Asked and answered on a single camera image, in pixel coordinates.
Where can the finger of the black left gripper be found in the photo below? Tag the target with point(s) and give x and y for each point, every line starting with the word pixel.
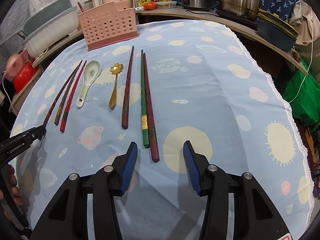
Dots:
pixel 33 133

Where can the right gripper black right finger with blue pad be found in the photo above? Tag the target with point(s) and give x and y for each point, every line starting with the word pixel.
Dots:
pixel 255 216

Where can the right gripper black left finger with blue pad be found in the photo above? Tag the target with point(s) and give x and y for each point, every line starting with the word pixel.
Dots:
pixel 65 216

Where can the dark brown chopstick gold band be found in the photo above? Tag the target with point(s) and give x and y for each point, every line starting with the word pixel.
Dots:
pixel 62 103

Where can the bright red chopstick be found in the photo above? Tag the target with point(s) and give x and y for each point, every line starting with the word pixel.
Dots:
pixel 69 102

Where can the white green ceramic spoon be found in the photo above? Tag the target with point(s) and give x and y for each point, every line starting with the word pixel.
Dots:
pixel 92 71

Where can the maroon chopstick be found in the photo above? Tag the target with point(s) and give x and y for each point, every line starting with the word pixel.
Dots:
pixel 151 122
pixel 126 99

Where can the gold flower spoon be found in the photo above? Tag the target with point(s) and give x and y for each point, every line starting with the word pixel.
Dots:
pixel 115 70

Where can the green chopstick gold band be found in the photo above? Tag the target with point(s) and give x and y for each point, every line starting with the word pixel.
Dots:
pixel 144 118

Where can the person's left hand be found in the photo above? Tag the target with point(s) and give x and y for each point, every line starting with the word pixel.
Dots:
pixel 15 190

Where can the red plastic basin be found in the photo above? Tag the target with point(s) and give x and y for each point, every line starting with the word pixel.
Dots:
pixel 24 76

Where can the white dish rack teal lid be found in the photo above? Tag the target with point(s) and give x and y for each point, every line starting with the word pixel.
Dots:
pixel 49 25

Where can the pink perforated utensil holder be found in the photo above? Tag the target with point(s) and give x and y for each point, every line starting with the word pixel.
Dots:
pixel 107 24

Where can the green plastic bag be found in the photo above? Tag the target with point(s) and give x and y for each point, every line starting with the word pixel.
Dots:
pixel 302 93

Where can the white electric kettle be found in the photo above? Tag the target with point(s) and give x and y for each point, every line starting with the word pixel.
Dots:
pixel 89 4

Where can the blue planet print tablecloth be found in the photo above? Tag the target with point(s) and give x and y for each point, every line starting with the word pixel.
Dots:
pixel 205 88

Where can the yellow seasoning packet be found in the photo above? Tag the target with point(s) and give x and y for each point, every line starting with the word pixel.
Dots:
pixel 141 3

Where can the red tomato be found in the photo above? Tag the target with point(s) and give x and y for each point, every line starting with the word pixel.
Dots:
pixel 150 6

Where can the clear food container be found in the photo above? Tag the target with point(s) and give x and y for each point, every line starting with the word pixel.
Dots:
pixel 166 5

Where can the dark teal storage box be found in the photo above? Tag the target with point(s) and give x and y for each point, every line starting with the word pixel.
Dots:
pixel 276 31

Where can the black induction cooker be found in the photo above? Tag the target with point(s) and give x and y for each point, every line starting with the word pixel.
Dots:
pixel 234 18

